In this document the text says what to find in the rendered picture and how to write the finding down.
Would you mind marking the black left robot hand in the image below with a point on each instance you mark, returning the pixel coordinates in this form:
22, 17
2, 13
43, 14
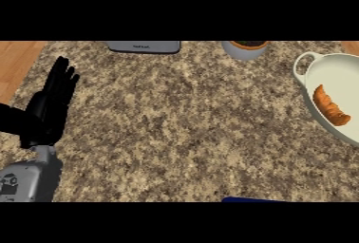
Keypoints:
46, 107

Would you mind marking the grey pot with soil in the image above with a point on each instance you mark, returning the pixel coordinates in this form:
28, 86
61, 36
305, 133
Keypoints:
244, 49

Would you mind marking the dark blue pot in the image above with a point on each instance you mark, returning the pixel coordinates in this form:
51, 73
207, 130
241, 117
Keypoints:
253, 200

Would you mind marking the brown croissant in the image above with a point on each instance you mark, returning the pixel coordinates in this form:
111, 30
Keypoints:
330, 106

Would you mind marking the grey flat appliance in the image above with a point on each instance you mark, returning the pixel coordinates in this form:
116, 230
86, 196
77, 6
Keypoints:
144, 46

